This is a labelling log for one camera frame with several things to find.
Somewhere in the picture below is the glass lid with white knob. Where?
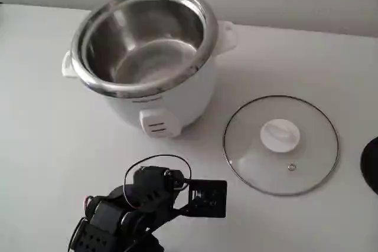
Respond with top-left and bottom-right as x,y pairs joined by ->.
223,94 -> 340,197

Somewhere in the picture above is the white rice cooker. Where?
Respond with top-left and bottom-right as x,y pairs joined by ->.
61,0 -> 239,138

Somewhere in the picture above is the steel inner pot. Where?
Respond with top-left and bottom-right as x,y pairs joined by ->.
79,0 -> 207,86

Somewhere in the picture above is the black round object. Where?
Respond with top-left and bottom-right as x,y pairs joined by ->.
360,136 -> 378,197

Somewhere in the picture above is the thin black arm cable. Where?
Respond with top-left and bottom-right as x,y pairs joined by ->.
123,154 -> 192,202

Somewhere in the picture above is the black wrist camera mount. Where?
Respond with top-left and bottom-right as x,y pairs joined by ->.
170,178 -> 228,219

